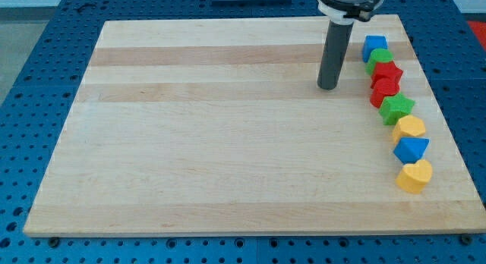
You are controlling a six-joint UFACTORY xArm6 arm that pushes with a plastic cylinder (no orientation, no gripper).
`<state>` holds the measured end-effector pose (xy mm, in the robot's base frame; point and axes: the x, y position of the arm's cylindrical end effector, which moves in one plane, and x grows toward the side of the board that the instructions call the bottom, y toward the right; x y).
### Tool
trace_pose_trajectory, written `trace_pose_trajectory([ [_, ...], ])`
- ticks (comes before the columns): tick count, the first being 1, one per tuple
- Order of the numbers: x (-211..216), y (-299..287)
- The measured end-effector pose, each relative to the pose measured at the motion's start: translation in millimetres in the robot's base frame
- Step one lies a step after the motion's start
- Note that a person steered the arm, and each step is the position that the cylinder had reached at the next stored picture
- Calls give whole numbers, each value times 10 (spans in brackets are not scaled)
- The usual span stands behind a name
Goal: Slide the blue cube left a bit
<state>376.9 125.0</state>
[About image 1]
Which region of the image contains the red star block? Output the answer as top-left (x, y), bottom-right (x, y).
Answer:
top-left (371, 61), bottom-right (403, 89)

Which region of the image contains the blue cube block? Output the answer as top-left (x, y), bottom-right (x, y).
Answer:
top-left (361, 35), bottom-right (388, 63)

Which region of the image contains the green star block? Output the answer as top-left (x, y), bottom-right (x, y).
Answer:
top-left (379, 93), bottom-right (415, 125)

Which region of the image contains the wooden board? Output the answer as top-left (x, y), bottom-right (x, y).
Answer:
top-left (24, 14), bottom-right (485, 237)

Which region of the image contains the green cylinder block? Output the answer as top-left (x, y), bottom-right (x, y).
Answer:
top-left (365, 48), bottom-right (394, 75)

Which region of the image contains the blue triangle block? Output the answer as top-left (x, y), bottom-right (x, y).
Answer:
top-left (393, 137), bottom-right (430, 164)

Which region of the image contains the yellow heart block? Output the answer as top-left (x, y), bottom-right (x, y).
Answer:
top-left (396, 159), bottom-right (434, 194)

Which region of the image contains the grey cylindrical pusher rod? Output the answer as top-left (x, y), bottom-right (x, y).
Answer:
top-left (317, 21), bottom-right (354, 90)

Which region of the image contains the yellow hexagon block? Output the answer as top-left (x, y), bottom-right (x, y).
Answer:
top-left (392, 115), bottom-right (426, 144)

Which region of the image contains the red cylinder block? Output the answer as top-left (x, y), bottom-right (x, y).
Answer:
top-left (370, 78), bottom-right (399, 108)

